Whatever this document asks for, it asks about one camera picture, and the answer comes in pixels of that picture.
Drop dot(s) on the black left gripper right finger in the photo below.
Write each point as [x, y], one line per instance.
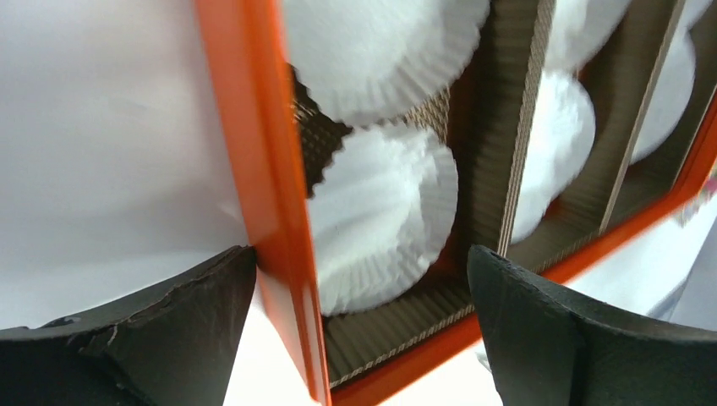
[550, 345]

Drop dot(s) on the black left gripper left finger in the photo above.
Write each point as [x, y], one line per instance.
[173, 343]

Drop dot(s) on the white paper cup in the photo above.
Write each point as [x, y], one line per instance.
[381, 215]
[560, 141]
[579, 29]
[671, 95]
[362, 61]

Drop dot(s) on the orange chocolate box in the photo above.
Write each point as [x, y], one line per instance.
[485, 117]

